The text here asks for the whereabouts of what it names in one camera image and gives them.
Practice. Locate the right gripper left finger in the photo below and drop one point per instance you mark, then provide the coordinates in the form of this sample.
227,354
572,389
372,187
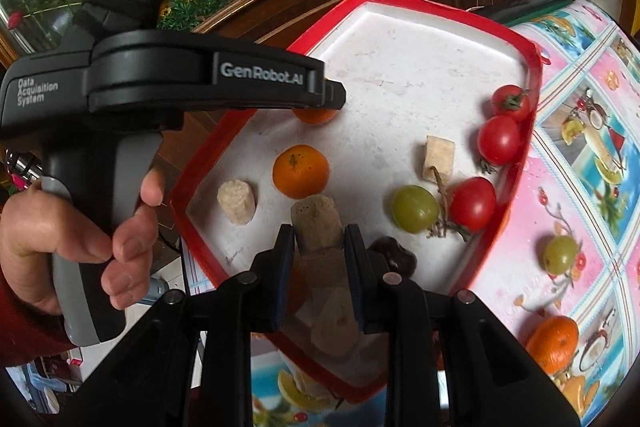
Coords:
186,362

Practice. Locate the small red cherry tomato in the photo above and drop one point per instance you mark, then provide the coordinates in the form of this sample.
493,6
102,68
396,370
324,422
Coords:
498,141

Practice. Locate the green grape on table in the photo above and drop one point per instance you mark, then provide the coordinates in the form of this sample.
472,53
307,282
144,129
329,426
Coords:
560,254

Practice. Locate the person left hand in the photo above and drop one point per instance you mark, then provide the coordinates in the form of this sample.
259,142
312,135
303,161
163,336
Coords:
35,224

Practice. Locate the small orange tangerine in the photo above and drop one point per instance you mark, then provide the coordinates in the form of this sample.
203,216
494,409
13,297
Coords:
314,116

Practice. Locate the small banana chunk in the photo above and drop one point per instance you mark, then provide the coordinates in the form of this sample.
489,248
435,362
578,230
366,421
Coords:
439,155

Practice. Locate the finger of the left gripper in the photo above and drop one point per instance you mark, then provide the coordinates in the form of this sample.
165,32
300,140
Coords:
334,95

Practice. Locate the banana piece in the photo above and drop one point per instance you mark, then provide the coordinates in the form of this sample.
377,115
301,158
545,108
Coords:
317,224
335,331
237,201

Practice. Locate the green grape with stem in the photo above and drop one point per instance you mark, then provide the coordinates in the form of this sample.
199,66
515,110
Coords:
416,210

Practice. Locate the dark purple plum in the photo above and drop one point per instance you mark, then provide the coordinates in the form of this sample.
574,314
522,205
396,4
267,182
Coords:
397,257

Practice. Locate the colourful fruit print tablecloth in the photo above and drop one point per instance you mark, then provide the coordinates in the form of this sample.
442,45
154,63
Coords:
581,178

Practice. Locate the red rimmed white tray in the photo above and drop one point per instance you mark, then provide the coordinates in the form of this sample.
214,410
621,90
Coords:
410,68

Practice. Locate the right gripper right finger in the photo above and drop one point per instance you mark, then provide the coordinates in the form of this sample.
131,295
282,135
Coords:
450,361

